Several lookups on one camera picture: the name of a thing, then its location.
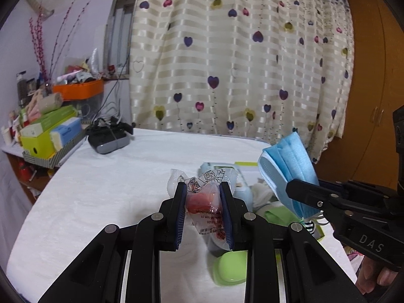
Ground black white striped sock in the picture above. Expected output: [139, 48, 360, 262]
[302, 220, 317, 236]

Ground clear packet with red item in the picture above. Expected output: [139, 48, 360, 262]
[167, 166, 238, 251]

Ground blue face mask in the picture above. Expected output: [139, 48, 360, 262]
[258, 132, 320, 219]

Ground right human hand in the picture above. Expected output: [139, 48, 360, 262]
[355, 257, 398, 295]

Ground blue wet wipes pack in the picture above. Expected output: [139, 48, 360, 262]
[198, 161, 255, 212]

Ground wooden wardrobe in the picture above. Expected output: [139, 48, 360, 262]
[315, 0, 403, 189]

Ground black grey VR headset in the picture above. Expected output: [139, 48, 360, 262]
[85, 116, 136, 155]

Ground striped cardboard tray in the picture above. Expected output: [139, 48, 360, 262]
[22, 130, 86, 169]

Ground wooden side shelf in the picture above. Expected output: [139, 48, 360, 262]
[1, 144, 59, 204]

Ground blue tissue pack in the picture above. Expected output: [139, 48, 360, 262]
[50, 117, 82, 151]

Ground yellow green cardboard box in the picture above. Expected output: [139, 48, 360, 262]
[20, 105, 77, 159]

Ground orange tray with clutter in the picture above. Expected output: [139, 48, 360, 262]
[52, 70, 104, 101]

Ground heart patterned cream curtain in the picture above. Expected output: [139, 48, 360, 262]
[130, 0, 354, 162]

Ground beige rolled cloth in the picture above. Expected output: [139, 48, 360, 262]
[27, 92, 63, 118]

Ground purple decorative branches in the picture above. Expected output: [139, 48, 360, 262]
[28, 0, 91, 86]

